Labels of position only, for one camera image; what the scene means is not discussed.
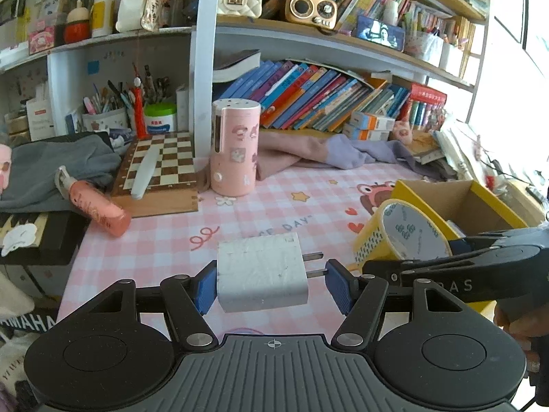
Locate yellow tape roll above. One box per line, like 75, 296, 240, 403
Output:
353, 199, 451, 270

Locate white power adapter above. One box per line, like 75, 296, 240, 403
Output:
217, 232, 309, 313

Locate person's right hand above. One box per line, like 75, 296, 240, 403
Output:
493, 304, 541, 375

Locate yellow cardboard box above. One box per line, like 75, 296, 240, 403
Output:
390, 178, 530, 314

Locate stack of papers and books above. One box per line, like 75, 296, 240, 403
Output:
430, 120, 548, 226

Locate pink spray bottle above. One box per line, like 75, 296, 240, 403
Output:
54, 165, 131, 237

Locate wooden chessboard box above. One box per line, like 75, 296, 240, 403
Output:
111, 132, 198, 218

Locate white plastic knife case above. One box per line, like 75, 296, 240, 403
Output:
130, 145, 160, 200

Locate pink pig toy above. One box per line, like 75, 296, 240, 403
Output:
392, 120, 413, 145

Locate grey cloth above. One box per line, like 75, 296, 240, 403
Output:
1, 133, 121, 214

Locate orange white boxes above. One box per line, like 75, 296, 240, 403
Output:
342, 112, 396, 141

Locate red tassel pendant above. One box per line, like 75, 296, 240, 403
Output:
132, 40, 147, 139

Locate white pen holder cup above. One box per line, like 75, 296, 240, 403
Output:
82, 108, 128, 131

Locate white green jar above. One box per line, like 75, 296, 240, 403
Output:
144, 101, 177, 135

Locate pink purple cloth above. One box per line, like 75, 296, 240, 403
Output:
252, 131, 439, 181

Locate pink cylindrical container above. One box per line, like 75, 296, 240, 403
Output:
209, 98, 261, 197

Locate phone on shelf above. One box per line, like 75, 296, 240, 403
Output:
355, 15, 406, 52

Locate row of leaning books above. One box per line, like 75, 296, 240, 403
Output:
213, 60, 447, 133

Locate white shelf unit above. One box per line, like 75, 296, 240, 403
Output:
1, 0, 476, 158

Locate red white doll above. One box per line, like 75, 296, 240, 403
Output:
63, 0, 91, 44

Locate gold retro radio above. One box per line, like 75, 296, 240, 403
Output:
284, 0, 338, 31

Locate white yellow bottle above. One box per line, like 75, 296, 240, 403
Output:
90, 0, 115, 37

